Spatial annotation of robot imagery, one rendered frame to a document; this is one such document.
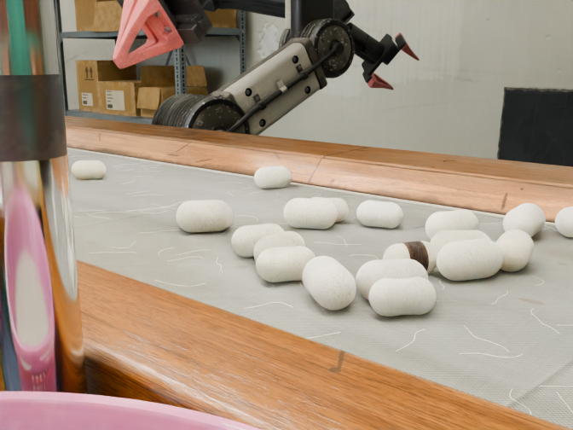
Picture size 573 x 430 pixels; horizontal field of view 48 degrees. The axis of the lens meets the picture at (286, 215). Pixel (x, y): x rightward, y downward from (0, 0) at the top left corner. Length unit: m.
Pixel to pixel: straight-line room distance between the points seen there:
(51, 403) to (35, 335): 0.02
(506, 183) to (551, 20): 1.99
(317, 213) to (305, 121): 2.67
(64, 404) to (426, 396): 0.10
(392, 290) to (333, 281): 0.03
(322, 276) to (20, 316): 0.15
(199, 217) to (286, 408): 0.26
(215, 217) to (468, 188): 0.21
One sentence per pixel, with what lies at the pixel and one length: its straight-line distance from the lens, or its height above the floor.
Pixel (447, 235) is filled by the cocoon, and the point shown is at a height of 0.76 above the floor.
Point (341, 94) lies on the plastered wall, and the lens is 2.95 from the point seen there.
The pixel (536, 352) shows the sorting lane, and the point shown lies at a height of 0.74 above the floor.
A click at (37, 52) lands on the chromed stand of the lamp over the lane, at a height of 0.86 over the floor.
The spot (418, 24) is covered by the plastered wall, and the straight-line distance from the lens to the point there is 2.73.
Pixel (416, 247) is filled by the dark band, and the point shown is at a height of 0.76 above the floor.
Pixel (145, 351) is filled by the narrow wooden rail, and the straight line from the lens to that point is 0.21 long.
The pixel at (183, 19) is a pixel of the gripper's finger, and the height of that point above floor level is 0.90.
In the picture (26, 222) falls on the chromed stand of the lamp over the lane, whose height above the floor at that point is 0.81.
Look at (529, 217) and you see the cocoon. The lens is 0.43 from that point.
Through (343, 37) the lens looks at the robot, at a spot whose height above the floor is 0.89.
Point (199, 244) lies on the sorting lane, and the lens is 0.41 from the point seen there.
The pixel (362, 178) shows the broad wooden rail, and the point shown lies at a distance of 0.57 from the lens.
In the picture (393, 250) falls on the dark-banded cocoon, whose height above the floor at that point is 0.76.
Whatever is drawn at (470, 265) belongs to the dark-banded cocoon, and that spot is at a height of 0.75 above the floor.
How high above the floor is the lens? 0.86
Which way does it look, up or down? 14 degrees down
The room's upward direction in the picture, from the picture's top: straight up
